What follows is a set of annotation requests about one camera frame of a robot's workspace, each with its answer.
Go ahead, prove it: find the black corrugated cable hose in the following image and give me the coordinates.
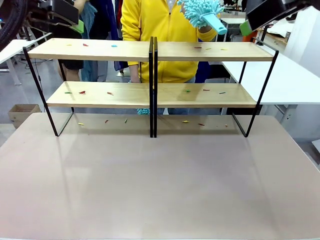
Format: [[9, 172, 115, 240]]
[[0, 0, 28, 50]]

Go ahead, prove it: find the large white table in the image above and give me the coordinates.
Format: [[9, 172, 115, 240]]
[[221, 48, 320, 123]]

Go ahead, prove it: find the white crumpled sheet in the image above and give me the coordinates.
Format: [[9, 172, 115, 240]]
[[266, 18, 296, 39]]

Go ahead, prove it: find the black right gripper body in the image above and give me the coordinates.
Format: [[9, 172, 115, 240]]
[[279, 0, 320, 16]]

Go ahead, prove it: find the person in yellow hoodie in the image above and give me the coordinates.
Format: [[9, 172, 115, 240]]
[[120, 0, 221, 84]]

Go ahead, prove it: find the person's right forearm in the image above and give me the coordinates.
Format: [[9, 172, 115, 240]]
[[129, 65, 140, 84]]

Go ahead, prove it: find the person's left hand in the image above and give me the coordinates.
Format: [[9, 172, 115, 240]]
[[198, 24, 218, 35]]

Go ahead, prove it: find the bystander in black shorts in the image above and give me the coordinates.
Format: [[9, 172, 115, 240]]
[[51, 23, 85, 81]]

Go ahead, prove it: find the dark blue hanging jacket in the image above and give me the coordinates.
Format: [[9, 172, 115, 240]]
[[87, 0, 119, 41]]

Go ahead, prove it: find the black clamp pole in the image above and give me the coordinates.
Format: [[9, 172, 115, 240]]
[[251, 23, 274, 48]]

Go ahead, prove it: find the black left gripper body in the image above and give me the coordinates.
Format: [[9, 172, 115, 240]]
[[26, 0, 56, 18]]

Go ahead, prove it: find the cardboard box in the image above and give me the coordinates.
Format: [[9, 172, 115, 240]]
[[7, 103, 42, 130]]

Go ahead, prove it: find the teal microfiber duster with handle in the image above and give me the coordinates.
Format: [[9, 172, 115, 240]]
[[176, 0, 228, 36]]

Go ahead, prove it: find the wooden two-tier shelf black frame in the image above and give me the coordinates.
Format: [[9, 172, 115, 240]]
[[153, 36, 280, 139], [22, 36, 155, 139]]

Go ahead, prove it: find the white background desk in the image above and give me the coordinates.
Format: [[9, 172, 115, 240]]
[[219, 11, 248, 43]]

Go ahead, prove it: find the white side table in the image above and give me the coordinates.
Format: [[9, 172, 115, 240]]
[[0, 32, 53, 86]]

